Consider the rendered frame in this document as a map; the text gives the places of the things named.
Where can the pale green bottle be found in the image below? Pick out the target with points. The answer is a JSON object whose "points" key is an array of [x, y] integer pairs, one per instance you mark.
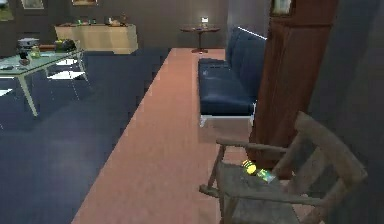
{"points": [[35, 52]]}

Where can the green blue small box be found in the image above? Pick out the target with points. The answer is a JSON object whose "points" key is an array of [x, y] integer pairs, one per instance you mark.
{"points": [[266, 175]]}

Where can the small white table lamp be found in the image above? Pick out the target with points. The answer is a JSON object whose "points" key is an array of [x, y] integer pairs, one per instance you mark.
{"points": [[204, 21]]}

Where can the tall brown wooden cabinet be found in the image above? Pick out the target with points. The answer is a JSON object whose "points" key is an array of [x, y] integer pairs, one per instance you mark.
{"points": [[290, 83]]}

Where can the weathered wooden armchair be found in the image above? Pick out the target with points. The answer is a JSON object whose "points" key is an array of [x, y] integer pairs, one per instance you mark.
{"points": [[266, 196]]}

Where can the green lettuce head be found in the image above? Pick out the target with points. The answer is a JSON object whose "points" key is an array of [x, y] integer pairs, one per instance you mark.
{"points": [[59, 45]]}

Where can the dark brown bowl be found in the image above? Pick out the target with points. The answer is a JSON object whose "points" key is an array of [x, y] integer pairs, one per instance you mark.
{"points": [[24, 61]]}

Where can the dark round pot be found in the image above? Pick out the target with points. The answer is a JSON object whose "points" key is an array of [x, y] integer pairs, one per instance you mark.
{"points": [[69, 45]]}

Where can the round dark side table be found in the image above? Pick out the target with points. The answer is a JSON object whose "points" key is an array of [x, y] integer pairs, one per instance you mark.
{"points": [[200, 30]]}

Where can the glass top dining table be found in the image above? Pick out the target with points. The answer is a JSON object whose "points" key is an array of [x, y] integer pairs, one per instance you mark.
{"points": [[23, 65]]}

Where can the silver toaster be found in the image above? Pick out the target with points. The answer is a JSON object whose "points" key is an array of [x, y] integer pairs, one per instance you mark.
{"points": [[27, 42]]}

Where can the pale wooden sideboard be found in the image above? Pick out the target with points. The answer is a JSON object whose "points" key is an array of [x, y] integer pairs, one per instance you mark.
{"points": [[100, 37]]}

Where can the yellow green striped ball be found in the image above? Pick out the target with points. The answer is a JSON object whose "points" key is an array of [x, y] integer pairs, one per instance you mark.
{"points": [[249, 167]]}

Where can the dark blue sofa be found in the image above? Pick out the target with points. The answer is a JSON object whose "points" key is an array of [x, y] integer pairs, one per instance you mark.
{"points": [[230, 86]]}

